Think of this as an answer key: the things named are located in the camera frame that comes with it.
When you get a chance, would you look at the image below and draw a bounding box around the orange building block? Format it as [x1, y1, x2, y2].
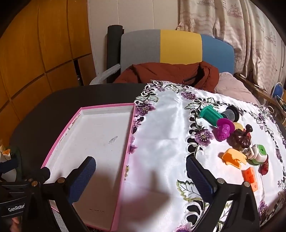
[242, 167, 258, 192]

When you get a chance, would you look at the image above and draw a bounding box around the glossy red capsule case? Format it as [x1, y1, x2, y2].
[259, 157, 268, 175]

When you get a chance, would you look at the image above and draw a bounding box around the orange plastic car shell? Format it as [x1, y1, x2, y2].
[221, 148, 247, 169]

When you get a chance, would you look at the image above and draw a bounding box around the green white plug-in device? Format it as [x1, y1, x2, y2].
[243, 144, 268, 165]

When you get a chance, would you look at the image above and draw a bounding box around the dark brown pumpkin ornament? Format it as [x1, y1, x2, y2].
[226, 124, 253, 151]

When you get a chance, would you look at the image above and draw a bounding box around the yellow oval perforated case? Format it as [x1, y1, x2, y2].
[233, 122, 244, 131]

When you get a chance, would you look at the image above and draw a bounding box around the purple monkey face mold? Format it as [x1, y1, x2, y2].
[216, 118, 235, 142]

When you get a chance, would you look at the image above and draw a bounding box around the clear cup black lid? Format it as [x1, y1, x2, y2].
[221, 105, 240, 122]

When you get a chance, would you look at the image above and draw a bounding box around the teal ribbed plastic mold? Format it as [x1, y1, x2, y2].
[199, 105, 223, 127]

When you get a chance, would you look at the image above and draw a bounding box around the person's left hand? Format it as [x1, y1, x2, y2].
[10, 217, 21, 232]

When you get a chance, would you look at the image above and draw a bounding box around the pink white tray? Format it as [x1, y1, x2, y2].
[43, 104, 135, 231]

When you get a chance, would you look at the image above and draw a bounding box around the white floral embroidered tablecloth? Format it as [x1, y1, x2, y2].
[118, 81, 285, 231]

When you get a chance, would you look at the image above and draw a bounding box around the white chair armrest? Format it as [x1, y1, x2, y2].
[89, 64, 121, 85]

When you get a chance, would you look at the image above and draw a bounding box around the pink blanket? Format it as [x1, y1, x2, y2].
[214, 72, 261, 106]

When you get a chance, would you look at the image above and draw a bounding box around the wooden wardrobe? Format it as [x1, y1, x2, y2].
[1, 1, 96, 145]

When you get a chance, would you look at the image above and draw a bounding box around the rust red jacket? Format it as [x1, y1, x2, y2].
[115, 61, 219, 93]

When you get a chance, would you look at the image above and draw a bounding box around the grey yellow blue chair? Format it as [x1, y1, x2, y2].
[120, 29, 235, 74]

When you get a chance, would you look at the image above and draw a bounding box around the patterned beige curtain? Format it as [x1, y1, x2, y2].
[177, 0, 285, 92]

